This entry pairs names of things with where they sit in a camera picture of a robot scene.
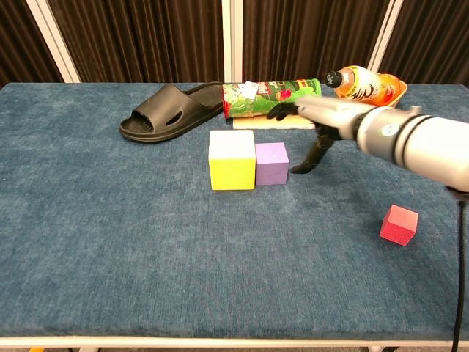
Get white partition post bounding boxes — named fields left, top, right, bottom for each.
left=25, top=0, right=81, bottom=84
left=221, top=0, right=245, bottom=84
left=366, top=0, right=406, bottom=74

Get purple cube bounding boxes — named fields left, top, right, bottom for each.
left=254, top=142, right=290, bottom=186

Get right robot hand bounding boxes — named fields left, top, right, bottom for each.
left=266, top=95, right=367, bottom=175

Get green chips can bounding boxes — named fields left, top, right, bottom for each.
left=221, top=78, right=322, bottom=121

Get large yellow foam cube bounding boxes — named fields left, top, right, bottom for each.
left=208, top=129, right=257, bottom=191

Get dark brown pleated curtain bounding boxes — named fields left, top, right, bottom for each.
left=379, top=0, right=469, bottom=85
left=243, top=0, right=393, bottom=84
left=47, top=0, right=224, bottom=84
left=0, top=0, right=63, bottom=87

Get orange paper bowl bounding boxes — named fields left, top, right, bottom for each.
left=333, top=79, right=409, bottom=109

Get orange drink bottle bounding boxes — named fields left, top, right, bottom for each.
left=325, top=65, right=400, bottom=107

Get small red foam cube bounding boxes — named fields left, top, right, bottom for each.
left=379, top=204, right=419, bottom=247

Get black rubber slipper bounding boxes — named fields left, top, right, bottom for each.
left=118, top=82, right=225, bottom=143

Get kraft paper notebook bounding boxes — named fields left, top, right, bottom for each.
left=232, top=109, right=318, bottom=131

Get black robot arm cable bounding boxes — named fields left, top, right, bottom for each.
left=452, top=190, right=469, bottom=352

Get white table frame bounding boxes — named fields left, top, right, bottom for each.
left=0, top=335, right=469, bottom=352

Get blue table cloth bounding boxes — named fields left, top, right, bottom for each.
left=0, top=82, right=469, bottom=340

